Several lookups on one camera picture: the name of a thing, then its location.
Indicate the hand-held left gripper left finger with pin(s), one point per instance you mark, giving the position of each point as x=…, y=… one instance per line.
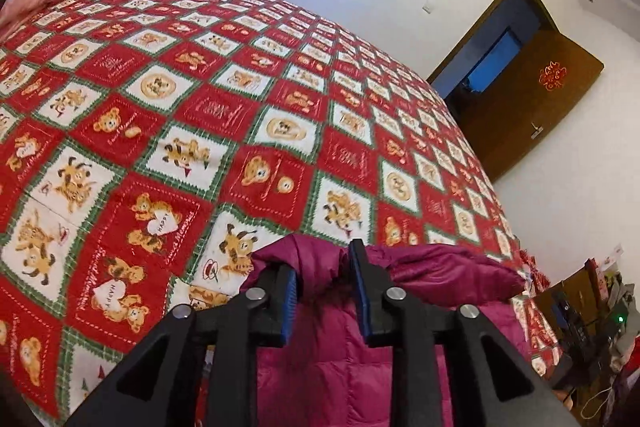
x=287, y=302

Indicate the red bear-print bedspread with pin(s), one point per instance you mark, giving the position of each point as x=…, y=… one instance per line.
x=200, y=107

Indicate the pile of grey clothes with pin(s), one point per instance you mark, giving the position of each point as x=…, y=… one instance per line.
x=627, y=357

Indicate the brown wooden door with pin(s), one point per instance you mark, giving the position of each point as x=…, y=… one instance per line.
x=540, y=127

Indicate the wooden door frame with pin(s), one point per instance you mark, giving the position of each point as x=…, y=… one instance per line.
x=480, y=24

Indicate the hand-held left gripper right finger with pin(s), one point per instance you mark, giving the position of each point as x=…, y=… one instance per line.
x=359, y=292

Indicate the brown wooden desk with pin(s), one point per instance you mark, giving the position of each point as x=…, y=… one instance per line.
x=586, y=289

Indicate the red paper door decoration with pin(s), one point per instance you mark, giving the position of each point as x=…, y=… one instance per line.
x=552, y=77

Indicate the magenta puffer jacket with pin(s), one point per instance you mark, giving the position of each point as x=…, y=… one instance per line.
x=330, y=382

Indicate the pink floral quilt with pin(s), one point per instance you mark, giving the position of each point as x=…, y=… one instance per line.
x=25, y=2

